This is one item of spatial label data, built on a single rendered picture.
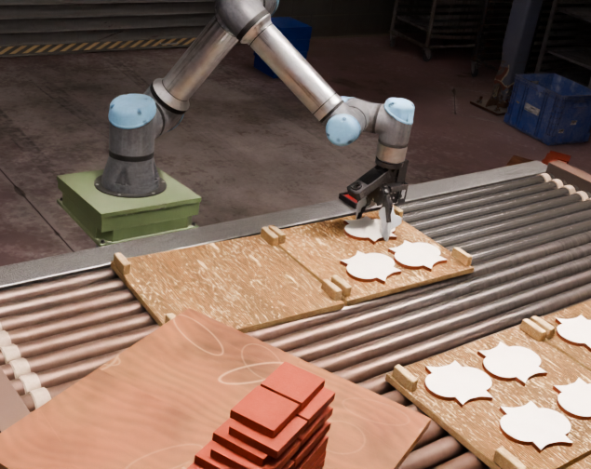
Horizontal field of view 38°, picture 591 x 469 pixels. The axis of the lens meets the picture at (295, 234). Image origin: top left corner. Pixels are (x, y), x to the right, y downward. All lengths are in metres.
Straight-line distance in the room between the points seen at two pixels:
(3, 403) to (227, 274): 0.64
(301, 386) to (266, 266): 0.84
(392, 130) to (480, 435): 0.83
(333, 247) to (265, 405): 1.03
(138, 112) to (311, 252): 0.56
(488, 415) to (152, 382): 0.64
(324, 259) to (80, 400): 0.87
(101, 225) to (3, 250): 1.84
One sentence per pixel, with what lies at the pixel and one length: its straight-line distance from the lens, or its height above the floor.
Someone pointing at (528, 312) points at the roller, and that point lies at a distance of 2.09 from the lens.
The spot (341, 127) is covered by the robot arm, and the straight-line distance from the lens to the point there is 1.98.
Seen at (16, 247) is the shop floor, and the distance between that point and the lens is 3.97.
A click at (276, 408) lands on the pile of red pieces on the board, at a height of 1.20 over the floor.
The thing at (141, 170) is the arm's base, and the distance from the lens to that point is 2.22.
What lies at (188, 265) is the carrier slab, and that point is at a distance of 1.97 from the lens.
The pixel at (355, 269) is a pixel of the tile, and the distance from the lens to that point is 2.03.
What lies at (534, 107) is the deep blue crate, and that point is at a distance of 6.34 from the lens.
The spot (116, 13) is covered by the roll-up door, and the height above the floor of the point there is 0.29.
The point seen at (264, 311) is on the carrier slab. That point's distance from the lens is 1.83.
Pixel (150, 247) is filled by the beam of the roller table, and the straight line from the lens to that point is 2.08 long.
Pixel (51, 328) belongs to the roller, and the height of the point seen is 0.91.
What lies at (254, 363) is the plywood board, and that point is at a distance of 1.49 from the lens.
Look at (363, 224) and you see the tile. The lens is 2.25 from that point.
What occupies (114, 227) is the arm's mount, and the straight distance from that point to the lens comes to 2.15.
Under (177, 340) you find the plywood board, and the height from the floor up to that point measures 1.04.
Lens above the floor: 1.91
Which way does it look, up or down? 27 degrees down
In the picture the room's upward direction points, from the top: 8 degrees clockwise
